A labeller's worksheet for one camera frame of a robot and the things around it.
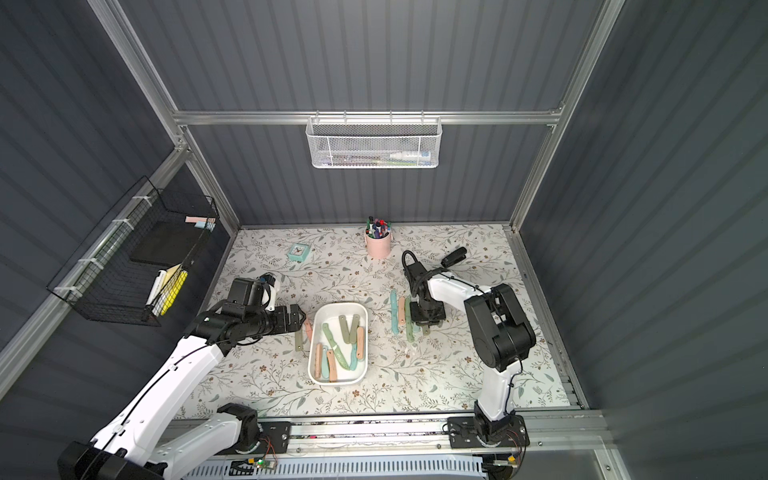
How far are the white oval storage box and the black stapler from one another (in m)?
0.35

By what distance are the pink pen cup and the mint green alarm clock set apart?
25 cm

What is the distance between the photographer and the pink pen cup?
105 cm

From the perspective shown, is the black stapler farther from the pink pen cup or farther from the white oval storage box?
the white oval storage box

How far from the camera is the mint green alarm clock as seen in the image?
1.11 meters

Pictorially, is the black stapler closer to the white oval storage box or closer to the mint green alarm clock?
the white oval storage box

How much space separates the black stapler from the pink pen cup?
0.21m

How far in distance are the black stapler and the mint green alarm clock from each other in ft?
1.71

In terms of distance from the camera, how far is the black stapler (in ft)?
3.58

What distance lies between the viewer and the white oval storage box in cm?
84

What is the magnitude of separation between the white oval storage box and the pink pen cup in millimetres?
211
